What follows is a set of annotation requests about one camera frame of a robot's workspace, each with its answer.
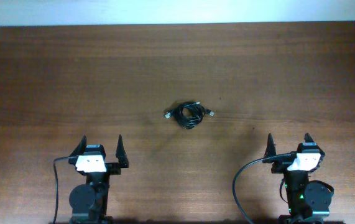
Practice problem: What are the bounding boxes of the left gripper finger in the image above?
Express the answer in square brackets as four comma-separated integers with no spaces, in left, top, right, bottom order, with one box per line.
[68,136,87,164]
[116,135,129,169]

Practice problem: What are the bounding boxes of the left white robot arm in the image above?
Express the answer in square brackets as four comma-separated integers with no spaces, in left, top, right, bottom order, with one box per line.
[68,136,129,224]

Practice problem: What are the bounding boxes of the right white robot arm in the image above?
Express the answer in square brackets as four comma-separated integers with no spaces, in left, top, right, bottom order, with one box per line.
[264,133,334,224]

